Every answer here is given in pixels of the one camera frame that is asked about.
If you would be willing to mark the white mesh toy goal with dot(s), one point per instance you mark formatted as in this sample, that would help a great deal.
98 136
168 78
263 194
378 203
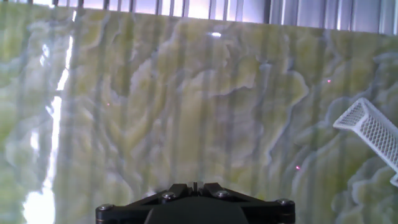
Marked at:
373 130

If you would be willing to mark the green marble pattern mat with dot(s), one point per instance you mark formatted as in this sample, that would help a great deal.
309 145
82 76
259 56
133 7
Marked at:
186 109

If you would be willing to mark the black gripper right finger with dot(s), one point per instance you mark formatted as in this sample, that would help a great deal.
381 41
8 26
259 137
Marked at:
270 213

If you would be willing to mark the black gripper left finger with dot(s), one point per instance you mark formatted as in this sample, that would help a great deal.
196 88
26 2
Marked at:
124 214

